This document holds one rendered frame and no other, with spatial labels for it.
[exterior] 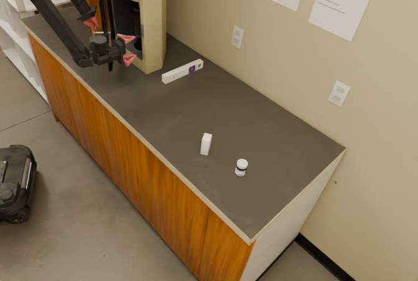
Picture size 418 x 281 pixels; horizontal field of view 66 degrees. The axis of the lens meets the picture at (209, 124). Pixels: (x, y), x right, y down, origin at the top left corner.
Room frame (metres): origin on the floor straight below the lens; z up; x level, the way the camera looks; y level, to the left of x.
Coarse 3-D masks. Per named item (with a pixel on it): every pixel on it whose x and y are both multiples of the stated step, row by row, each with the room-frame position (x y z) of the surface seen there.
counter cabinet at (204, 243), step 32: (64, 96) 1.68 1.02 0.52; (96, 128) 1.39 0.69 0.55; (96, 160) 1.46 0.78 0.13; (128, 160) 1.16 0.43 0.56; (160, 160) 0.96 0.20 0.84; (128, 192) 1.19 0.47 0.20; (160, 192) 0.96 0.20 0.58; (192, 192) 0.81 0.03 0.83; (320, 192) 1.07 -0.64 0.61; (160, 224) 0.96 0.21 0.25; (192, 224) 0.80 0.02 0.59; (224, 224) 0.68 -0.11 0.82; (288, 224) 0.84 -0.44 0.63; (192, 256) 0.78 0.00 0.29; (224, 256) 0.66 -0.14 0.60; (256, 256) 0.66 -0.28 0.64
